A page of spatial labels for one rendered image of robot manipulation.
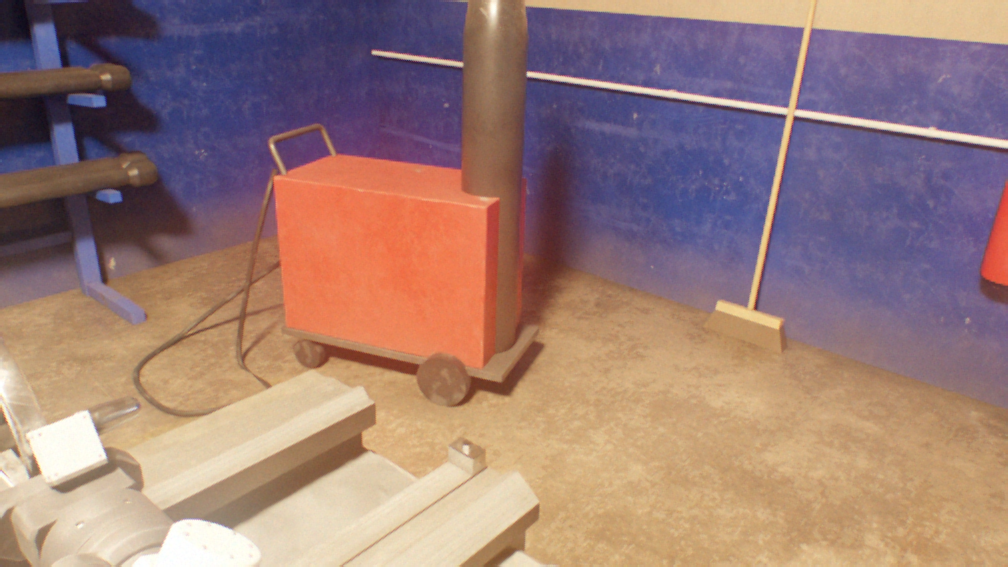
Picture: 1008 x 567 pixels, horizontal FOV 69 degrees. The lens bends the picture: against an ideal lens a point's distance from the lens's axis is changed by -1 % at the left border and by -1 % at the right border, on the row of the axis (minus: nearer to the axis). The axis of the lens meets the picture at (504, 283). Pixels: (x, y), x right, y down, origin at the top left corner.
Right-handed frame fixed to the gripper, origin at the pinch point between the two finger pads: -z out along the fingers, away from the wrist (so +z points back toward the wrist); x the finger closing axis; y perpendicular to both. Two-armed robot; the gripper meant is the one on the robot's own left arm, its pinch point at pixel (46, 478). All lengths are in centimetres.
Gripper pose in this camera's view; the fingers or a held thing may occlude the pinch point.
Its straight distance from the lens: 76.9
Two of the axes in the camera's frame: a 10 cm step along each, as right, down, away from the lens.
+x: 6.5, -2.8, 7.1
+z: 7.6, 2.8, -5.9
